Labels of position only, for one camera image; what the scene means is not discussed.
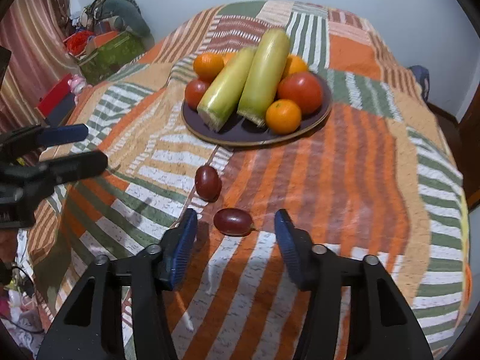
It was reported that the striped red curtain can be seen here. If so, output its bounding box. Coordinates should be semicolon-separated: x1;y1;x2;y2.
0;0;82;139

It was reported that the green storage box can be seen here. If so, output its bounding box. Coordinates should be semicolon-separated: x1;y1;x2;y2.
76;31;147;85

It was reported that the red box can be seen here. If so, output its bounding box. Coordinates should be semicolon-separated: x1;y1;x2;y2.
37;74;76;118

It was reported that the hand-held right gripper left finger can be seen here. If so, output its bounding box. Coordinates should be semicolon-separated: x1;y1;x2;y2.
35;208;198;360

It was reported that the large orange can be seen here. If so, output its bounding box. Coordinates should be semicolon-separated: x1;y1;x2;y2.
193;52;225;82
282;55;310;80

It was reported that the dark red grape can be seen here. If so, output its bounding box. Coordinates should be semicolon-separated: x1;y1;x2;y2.
213;208;253;237
194;165;222;202

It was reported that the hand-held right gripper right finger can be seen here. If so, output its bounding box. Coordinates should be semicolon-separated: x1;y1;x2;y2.
274;209;434;360

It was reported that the striped patchwork blanket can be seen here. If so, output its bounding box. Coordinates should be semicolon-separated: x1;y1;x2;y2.
26;0;473;360

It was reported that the purple plate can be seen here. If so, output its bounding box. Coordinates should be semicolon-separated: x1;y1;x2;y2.
181;70;334;148

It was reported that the pink toy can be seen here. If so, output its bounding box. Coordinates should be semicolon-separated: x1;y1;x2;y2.
69;75;87;97

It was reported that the large red tomato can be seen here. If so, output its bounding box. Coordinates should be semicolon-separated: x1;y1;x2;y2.
277;72;324;116

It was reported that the thin sugarcane segment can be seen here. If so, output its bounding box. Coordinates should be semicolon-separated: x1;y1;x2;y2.
197;47;258;133

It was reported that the small red tomato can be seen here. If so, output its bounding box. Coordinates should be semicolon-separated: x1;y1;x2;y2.
185;79;213;110

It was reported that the red plastic bag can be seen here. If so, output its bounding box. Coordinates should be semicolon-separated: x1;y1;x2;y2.
63;31;95;52

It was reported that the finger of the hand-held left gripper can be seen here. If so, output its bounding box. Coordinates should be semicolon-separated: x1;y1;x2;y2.
0;124;89;158
0;151;109;199

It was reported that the thick sugarcane segment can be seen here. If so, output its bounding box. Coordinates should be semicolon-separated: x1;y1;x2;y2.
237;28;292;127

